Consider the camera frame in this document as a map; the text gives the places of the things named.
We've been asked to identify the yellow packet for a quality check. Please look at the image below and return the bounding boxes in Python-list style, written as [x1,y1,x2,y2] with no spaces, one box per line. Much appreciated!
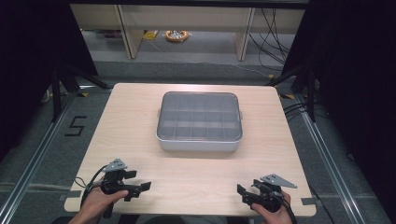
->
[142,30,160,41]

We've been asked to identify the grey compartment storage box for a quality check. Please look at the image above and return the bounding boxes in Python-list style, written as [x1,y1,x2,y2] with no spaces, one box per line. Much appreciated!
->
[155,91,244,153]

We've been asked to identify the hanging black cable bundle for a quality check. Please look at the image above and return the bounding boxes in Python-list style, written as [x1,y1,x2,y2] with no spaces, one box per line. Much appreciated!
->
[247,7,297,73]

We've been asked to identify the light wooden desk frame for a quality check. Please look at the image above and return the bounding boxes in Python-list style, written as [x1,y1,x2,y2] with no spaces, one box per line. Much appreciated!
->
[69,3,306,62]

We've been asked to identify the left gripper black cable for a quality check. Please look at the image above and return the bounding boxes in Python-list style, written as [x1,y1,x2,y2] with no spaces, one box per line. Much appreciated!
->
[74,164,108,210]

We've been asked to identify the orange tape roll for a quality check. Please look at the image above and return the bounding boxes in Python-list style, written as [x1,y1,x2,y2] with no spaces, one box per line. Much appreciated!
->
[164,29,190,44]

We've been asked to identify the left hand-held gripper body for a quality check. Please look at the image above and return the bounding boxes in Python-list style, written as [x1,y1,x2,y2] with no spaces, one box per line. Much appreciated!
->
[101,158,138,196]

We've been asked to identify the aluminium floor rail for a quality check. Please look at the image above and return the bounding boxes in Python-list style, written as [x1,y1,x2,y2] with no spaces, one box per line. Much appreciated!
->
[0,84,96,224]
[293,92,366,224]

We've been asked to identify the black curtain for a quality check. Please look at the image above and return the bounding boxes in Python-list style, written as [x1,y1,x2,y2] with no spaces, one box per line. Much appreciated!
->
[281,0,396,224]
[0,0,99,162]

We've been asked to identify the black metal stand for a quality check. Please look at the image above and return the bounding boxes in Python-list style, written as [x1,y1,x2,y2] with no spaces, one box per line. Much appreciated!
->
[264,61,318,123]
[50,61,110,123]

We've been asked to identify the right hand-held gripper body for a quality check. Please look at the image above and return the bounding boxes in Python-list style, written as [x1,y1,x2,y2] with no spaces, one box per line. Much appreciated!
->
[253,173,298,214]

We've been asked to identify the black floor cables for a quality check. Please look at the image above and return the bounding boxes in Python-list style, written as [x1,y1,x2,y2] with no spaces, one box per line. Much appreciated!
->
[282,100,328,123]

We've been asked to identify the transparent smoky box lid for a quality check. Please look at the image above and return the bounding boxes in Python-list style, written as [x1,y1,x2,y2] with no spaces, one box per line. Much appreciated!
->
[156,91,244,144]

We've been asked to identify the person's left hand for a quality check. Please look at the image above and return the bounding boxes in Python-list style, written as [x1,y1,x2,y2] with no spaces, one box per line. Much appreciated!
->
[78,186,130,220]

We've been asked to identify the person's right hand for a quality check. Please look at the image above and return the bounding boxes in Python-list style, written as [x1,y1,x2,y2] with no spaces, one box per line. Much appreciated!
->
[250,189,292,224]

